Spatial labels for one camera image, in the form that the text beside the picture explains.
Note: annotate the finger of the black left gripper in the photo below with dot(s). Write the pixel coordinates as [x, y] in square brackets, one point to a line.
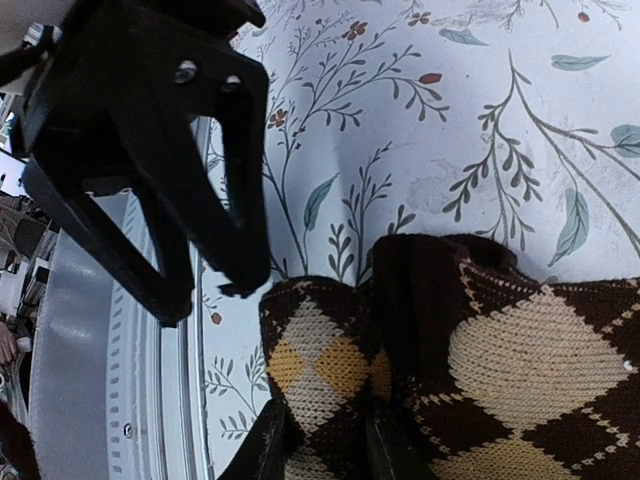
[182, 208]
[164, 289]

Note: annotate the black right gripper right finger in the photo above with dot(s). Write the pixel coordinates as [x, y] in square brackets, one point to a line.
[390, 453]

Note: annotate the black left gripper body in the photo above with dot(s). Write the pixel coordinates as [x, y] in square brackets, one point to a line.
[127, 76]

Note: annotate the brown tan argyle sock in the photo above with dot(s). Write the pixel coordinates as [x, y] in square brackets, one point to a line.
[489, 374]

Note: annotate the floral patterned table mat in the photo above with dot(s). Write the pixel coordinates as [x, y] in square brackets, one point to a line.
[514, 121]

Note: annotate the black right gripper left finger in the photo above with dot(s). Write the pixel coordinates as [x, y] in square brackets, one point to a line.
[268, 445]

